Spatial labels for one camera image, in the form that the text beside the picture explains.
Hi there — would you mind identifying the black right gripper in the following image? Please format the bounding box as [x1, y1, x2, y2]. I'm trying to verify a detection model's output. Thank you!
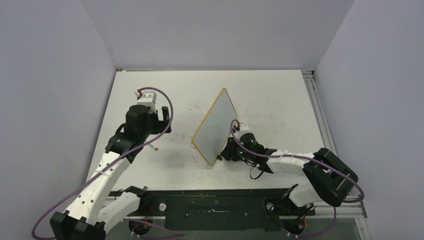
[221, 136, 255, 162]

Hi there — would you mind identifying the yellow framed whiteboard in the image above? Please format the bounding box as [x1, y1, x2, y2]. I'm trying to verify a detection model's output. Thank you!
[191, 88, 238, 166]

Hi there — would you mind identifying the white marker pen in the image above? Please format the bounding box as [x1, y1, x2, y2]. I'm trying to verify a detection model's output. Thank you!
[148, 143, 159, 151]

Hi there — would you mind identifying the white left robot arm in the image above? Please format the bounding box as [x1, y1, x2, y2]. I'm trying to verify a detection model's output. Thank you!
[49, 104, 174, 240]

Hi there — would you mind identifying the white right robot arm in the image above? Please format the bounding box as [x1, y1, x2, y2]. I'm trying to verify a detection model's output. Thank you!
[220, 132, 359, 214]

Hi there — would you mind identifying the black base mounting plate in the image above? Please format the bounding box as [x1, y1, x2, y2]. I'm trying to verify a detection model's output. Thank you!
[130, 188, 316, 231]

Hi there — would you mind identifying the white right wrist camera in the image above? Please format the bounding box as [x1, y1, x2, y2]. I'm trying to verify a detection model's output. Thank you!
[232, 121, 250, 134]

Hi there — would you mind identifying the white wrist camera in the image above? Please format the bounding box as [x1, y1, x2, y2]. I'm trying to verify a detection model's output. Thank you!
[232, 121, 250, 134]
[135, 90, 157, 109]

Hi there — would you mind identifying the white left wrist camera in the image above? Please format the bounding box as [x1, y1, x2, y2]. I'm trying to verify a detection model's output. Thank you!
[135, 90, 157, 109]

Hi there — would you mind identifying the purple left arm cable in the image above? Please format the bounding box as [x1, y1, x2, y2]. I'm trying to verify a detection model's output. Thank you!
[31, 86, 185, 240]

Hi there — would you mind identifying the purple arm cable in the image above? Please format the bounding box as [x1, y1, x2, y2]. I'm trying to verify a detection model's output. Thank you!
[230, 119, 365, 239]
[31, 86, 185, 240]

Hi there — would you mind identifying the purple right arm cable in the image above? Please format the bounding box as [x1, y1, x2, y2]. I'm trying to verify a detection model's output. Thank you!
[230, 119, 365, 239]

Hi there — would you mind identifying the aluminium right side rail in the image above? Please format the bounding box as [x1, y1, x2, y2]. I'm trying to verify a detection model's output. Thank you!
[301, 70, 338, 156]

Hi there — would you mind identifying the aluminium front frame rail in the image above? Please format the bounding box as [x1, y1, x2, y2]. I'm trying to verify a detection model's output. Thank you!
[97, 195, 365, 221]

